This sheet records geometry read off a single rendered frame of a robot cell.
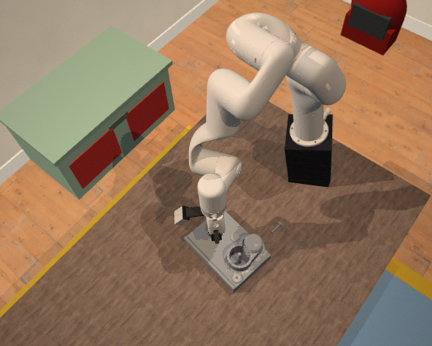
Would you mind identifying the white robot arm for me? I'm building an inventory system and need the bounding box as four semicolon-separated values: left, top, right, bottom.
174;12;346;226

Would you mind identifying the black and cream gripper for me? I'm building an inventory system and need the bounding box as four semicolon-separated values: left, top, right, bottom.
205;213;225;244

